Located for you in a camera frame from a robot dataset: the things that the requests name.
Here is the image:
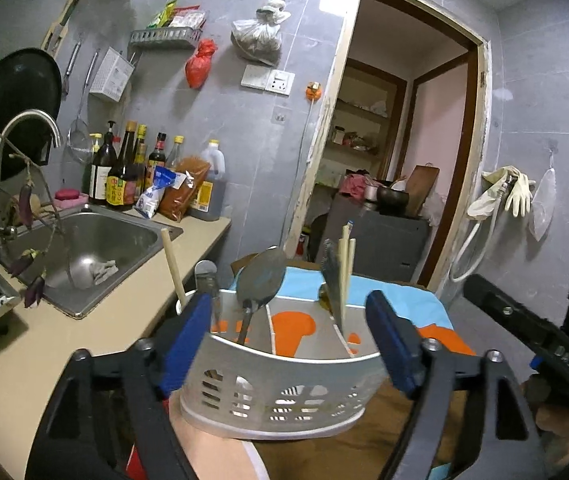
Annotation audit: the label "wooden chopstick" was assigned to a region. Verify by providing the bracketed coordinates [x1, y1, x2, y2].
[346, 237, 357, 286]
[161, 228, 187, 312]
[339, 221, 351, 327]

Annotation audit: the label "silver spoon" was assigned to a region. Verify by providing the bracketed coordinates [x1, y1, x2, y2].
[237, 246, 286, 344]

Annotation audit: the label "ornate silver fork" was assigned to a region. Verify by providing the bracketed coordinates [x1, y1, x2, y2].
[320, 238, 343, 330]

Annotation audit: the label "person's right hand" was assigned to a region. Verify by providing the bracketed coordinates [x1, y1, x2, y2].
[521, 375, 569, 476]

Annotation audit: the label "hanging clear bag right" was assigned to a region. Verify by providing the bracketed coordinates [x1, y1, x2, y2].
[528, 153, 557, 242]

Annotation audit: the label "stainless steel sink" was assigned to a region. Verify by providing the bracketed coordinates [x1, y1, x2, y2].
[0, 205, 182, 320]

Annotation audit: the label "white rubber gloves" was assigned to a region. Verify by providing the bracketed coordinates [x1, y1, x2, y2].
[467, 166, 535, 221]

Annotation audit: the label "white plastic utensil caddy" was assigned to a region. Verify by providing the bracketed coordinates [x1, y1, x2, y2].
[179, 290, 387, 440]

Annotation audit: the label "dark grey cabinet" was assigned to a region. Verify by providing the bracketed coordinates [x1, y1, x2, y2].
[319, 194, 431, 283]

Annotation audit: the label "brown spice packet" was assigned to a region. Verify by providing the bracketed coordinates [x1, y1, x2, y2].
[158, 155, 211, 221]

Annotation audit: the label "wooden cutting board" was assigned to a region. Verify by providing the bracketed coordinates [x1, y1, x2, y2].
[405, 165, 439, 218]

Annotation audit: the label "large oil jug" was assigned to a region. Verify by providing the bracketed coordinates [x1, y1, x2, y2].
[188, 140, 227, 221]

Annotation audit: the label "black bowl on cabinet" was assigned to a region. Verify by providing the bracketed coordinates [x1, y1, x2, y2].
[377, 186, 410, 217]

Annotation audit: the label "dark soy sauce bottle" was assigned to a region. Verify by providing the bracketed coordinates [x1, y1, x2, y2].
[89, 120, 117, 205]

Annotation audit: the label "red cap sauce bottle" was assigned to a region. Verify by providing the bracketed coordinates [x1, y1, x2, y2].
[146, 132, 166, 188]

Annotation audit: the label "white hanging utensil holder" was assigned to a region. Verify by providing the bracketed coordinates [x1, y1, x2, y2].
[89, 48, 135, 103]

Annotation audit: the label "black wok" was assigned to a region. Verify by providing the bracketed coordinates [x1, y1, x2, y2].
[0, 48, 62, 181]

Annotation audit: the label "red plastic bag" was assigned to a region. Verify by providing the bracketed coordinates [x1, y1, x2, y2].
[185, 38, 217, 89]

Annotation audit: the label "clear hanging plastic bag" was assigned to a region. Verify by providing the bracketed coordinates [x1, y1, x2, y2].
[230, 0, 291, 67]

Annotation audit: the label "white shower hose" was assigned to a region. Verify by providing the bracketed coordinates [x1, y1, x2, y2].
[449, 194, 503, 284]

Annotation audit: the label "orange wall hook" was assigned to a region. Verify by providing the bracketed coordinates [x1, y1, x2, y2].
[305, 81, 322, 103]

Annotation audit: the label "white wall switch socket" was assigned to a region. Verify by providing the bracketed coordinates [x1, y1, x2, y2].
[240, 64, 295, 96]

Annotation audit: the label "grey wall shelf rack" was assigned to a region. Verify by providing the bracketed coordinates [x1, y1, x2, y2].
[129, 27, 202, 50]

